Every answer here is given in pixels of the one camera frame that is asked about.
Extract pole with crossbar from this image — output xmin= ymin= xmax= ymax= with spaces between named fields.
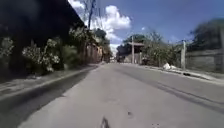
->
xmin=127 ymin=34 xmax=145 ymax=65

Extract green trees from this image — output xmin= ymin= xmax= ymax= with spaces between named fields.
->
xmin=89 ymin=28 xmax=114 ymax=63

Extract grey concrete road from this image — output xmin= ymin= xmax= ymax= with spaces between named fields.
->
xmin=17 ymin=62 xmax=224 ymax=128

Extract group of trees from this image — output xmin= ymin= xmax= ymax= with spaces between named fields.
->
xmin=115 ymin=30 xmax=184 ymax=68

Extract white bags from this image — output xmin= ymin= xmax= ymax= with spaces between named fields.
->
xmin=162 ymin=62 xmax=178 ymax=71

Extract utility pole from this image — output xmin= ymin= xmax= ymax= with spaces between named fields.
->
xmin=85 ymin=0 xmax=98 ymax=31

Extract robot's own part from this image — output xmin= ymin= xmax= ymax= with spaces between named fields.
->
xmin=100 ymin=116 xmax=111 ymax=128

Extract pale flowering bushes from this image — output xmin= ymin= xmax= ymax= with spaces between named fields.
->
xmin=0 ymin=26 xmax=92 ymax=76

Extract raised concrete pavement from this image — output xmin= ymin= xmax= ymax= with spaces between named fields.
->
xmin=0 ymin=63 xmax=101 ymax=100

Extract grey concrete pavement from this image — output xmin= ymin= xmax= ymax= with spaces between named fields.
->
xmin=138 ymin=63 xmax=224 ymax=85

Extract dark roadside gutter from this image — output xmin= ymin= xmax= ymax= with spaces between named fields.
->
xmin=0 ymin=65 xmax=98 ymax=128

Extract dark tall building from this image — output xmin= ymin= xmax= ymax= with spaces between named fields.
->
xmin=0 ymin=0 xmax=88 ymax=78

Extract overhead wires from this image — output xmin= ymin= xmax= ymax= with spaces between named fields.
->
xmin=83 ymin=0 xmax=105 ymax=30

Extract grey concrete post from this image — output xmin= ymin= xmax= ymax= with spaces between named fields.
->
xmin=180 ymin=39 xmax=187 ymax=71

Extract grey concrete wall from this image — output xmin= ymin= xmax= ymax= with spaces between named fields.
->
xmin=185 ymin=48 xmax=224 ymax=74

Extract tree behind wall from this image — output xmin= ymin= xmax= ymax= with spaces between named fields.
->
xmin=189 ymin=18 xmax=224 ymax=52

